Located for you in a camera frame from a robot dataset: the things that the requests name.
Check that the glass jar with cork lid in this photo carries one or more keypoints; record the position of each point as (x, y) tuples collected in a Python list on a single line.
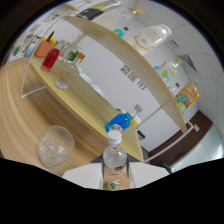
[(128, 14)]

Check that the clear bottle with amber cap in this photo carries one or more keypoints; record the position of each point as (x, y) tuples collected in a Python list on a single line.
[(66, 75)]

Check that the small white bottle blue base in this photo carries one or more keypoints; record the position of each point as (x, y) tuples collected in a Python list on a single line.
[(30, 49)]

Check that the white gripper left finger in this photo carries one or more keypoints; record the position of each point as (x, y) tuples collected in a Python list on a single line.
[(85, 175)]

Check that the red liquid bottle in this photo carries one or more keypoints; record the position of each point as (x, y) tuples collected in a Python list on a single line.
[(50, 60)]

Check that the clear bottle with green cap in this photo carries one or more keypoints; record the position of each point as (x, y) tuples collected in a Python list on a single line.
[(168, 70)]

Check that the small teal bottle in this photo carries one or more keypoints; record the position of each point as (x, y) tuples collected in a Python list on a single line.
[(119, 32)]

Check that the large white bottle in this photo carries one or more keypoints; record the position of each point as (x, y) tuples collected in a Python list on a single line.
[(150, 38)]

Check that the clear bottle with white cap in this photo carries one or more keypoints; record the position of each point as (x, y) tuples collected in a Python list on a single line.
[(115, 156)]

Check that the clear glass tumbler with ice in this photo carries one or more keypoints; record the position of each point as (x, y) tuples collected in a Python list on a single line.
[(55, 146)]

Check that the orange pot with utensils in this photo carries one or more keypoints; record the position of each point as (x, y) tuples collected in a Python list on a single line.
[(43, 49)]

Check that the brown door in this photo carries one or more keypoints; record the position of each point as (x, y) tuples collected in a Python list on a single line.
[(180, 140)]

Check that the two-tier wooden shelf rack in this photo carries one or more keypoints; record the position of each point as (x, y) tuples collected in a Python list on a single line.
[(93, 106)]

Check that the small clear bottle blue cap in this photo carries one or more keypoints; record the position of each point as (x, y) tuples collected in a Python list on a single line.
[(173, 90)]

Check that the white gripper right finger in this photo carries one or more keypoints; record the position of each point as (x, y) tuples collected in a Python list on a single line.
[(146, 173)]

